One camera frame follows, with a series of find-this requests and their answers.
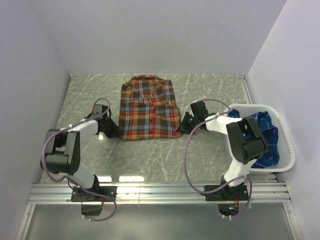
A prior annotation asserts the red plaid long sleeve shirt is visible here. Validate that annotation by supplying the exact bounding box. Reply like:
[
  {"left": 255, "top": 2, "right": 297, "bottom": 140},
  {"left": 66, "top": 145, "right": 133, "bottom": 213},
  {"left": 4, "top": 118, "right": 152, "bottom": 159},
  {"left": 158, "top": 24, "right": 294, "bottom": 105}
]
[{"left": 118, "top": 75, "right": 182, "bottom": 141}]

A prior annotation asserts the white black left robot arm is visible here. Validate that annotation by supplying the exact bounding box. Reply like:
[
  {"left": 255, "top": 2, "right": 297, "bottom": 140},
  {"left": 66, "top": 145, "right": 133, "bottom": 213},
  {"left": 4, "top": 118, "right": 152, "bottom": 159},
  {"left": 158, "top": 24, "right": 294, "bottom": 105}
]
[{"left": 40, "top": 103, "right": 119, "bottom": 201}]

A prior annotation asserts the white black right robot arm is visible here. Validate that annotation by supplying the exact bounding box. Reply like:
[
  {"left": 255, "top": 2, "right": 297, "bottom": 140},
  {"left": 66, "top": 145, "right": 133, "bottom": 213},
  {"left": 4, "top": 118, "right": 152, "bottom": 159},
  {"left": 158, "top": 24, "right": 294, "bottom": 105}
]
[{"left": 178, "top": 99, "right": 268, "bottom": 200}]

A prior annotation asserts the blue plaid shirt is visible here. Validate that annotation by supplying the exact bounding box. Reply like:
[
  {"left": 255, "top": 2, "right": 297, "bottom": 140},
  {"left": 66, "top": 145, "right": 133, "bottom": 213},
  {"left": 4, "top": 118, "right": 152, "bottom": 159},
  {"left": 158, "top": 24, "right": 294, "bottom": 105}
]
[{"left": 226, "top": 111, "right": 280, "bottom": 169}]

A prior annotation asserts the white plastic laundry basket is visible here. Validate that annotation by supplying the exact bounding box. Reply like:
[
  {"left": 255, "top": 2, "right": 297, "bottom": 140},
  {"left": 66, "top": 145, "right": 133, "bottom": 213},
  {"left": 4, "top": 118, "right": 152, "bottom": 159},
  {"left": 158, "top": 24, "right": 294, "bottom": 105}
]
[{"left": 229, "top": 103, "right": 296, "bottom": 175}]

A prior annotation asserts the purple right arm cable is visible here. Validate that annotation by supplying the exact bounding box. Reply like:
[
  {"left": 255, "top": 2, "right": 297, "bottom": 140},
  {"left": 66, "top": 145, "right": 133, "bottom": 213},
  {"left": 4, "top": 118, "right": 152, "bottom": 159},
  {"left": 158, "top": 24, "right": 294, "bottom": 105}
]
[{"left": 184, "top": 99, "right": 252, "bottom": 218}]

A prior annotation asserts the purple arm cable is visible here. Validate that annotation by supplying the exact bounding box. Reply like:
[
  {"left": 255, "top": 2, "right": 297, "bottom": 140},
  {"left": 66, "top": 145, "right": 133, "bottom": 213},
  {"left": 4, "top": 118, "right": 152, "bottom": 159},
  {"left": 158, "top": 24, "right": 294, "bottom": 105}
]
[
  {"left": 41, "top": 97, "right": 118, "bottom": 222},
  {"left": 184, "top": 99, "right": 252, "bottom": 218}
]

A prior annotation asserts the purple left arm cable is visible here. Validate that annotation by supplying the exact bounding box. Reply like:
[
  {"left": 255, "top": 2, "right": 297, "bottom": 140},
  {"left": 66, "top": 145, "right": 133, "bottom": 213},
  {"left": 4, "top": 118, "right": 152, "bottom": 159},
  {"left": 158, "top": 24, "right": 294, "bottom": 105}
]
[{"left": 41, "top": 97, "right": 118, "bottom": 222}]

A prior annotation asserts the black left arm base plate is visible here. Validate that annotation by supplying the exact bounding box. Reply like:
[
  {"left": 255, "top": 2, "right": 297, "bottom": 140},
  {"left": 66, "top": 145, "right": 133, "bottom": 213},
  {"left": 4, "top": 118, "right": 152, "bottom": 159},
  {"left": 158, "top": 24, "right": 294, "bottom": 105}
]
[{"left": 70, "top": 186, "right": 117, "bottom": 203}]

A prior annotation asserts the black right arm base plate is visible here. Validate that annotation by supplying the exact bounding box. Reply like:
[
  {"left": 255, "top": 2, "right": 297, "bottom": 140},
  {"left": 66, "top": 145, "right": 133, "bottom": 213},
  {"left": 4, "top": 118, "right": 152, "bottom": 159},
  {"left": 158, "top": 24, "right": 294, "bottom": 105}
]
[{"left": 202, "top": 184, "right": 250, "bottom": 202}]

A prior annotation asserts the aluminium mounting rail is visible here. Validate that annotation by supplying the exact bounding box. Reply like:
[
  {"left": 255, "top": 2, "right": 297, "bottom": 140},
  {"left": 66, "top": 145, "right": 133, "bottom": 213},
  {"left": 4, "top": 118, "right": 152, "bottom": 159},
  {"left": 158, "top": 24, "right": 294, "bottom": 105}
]
[{"left": 27, "top": 182, "right": 291, "bottom": 205}]

